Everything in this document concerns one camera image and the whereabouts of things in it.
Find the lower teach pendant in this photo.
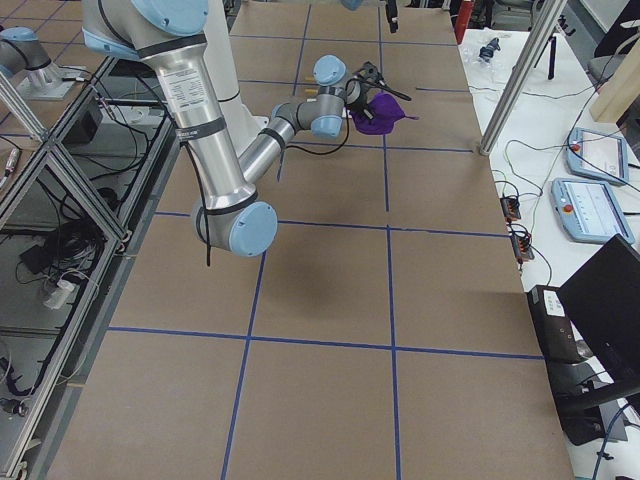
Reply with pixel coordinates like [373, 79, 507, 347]
[551, 178, 635, 244]

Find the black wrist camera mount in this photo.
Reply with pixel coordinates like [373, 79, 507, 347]
[357, 61, 386, 90]

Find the black computer case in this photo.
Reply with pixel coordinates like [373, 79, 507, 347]
[527, 285, 590, 364]

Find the teach pendant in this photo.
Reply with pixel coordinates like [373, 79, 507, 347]
[566, 127, 629, 185]
[551, 178, 635, 244]

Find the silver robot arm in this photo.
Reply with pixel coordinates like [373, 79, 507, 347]
[340, 0, 399, 34]
[82, 1, 367, 257]

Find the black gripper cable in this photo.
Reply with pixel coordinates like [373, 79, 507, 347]
[287, 74, 414, 155]

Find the upper teach pendant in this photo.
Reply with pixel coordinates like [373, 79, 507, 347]
[566, 127, 629, 185]

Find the white pedestal column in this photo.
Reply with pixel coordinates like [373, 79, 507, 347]
[204, 0, 268, 156]

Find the lower orange connector box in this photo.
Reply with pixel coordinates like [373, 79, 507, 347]
[510, 231, 535, 265]

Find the upper orange connector box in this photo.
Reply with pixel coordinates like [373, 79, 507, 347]
[500, 196, 521, 223]

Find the purple towel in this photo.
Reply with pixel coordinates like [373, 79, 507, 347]
[348, 93, 419, 135]

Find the black monitor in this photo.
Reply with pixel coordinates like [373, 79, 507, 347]
[557, 234, 639, 380]

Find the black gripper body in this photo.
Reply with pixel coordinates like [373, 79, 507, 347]
[346, 80, 371, 116]

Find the aluminium frame post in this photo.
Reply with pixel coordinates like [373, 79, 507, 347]
[478, 0, 567, 156]

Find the orange connector box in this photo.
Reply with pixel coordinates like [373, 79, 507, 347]
[510, 231, 535, 265]
[500, 196, 521, 223]

